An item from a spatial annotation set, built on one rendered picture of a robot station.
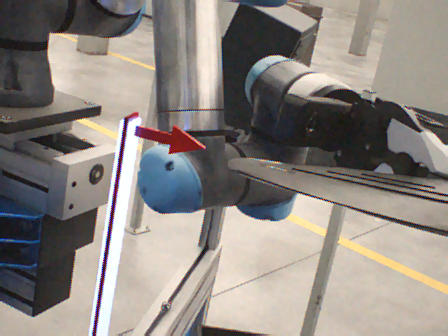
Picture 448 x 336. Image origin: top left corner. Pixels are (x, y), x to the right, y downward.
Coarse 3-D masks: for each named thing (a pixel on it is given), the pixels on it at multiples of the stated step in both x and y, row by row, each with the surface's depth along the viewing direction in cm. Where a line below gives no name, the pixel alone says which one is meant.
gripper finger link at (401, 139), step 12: (396, 120) 62; (396, 132) 61; (408, 132) 60; (396, 144) 61; (408, 144) 60; (420, 144) 58; (432, 144) 58; (420, 156) 58; (432, 156) 57; (444, 156) 57; (432, 168) 57; (444, 168) 56
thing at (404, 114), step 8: (376, 104) 64; (384, 104) 63; (392, 104) 62; (400, 104) 62; (384, 112) 63; (392, 112) 62; (400, 112) 61; (408, 112) 61; (384, 120) 63; (400, 120) 61; (408, 120) 60; (416, 120) 60; (384, 128) 64; (416, 128) 59; (424, 128) 60
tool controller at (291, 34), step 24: (240, 24) 107; (264, 24) 107; (288, 24) 106; (312, 24) 121; (240, 48) 108; (264, 48) 108; (288, 48) 107; (240, 72) 109; (240, 96) 110; (240, 120) 111
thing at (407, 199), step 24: (240, 168) 45; (264, 168) 48; (288, 168) 51; (312, 168) 53; (336, 168) 55; (312, 192) 44; (336, 192) 46; (360, 192) 47; (384, 192) 49; (408, 192) 49; (432, 192) 50; (384, 216) 44; (408, 216) 45; (432, 216) 46
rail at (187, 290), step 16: (192, 256) 109; (208, 256) 110; (176, 272) 103; (192, 272) 106; (208, 272) 109; (176, 288) 99; (192, 288) 99; (208, 288) 113; (160, 304) 93; (176, 304) 94; (192, 304) 101; (144, 320) 88; (160, 320) 92; (176, 320) 91; (192, 320) 104
